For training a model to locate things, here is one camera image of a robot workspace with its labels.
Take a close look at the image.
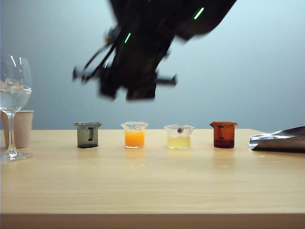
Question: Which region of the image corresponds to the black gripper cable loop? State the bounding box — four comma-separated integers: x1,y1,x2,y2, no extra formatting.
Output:
81,44,121,82

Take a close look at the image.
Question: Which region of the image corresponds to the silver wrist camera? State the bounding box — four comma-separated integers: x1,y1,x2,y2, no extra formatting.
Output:
103,30,114,46

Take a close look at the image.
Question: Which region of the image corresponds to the beige paper cup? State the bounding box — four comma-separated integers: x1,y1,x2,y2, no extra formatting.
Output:
1,110,34,149

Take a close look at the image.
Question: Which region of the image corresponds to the amber brown measuring cup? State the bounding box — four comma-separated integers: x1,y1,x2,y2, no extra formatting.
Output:
209,121,239,149

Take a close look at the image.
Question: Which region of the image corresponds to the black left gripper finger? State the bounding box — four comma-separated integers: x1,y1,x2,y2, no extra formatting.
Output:
72,66,84,82
156,73,178,86

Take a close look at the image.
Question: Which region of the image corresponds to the grey smoked measuring cup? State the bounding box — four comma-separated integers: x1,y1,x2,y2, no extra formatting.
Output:
73,121,102,149

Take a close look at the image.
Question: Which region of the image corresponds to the silver foil bag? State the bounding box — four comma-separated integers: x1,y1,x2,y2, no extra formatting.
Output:
248,125,305,152

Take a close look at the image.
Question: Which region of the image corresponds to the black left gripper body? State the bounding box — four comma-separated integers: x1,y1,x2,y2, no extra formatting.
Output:
98,64,158,102

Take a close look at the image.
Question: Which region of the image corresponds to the clear wine glass with ice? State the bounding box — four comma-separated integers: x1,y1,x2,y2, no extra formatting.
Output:
0,55,33,162

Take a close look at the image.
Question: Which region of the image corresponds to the measuring cup with orange juice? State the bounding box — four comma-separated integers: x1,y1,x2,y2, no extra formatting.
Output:
120,121,149,149

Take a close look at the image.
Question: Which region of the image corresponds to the measuring cup with pale yellow liquid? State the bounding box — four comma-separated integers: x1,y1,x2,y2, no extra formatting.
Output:
163,124,195,150

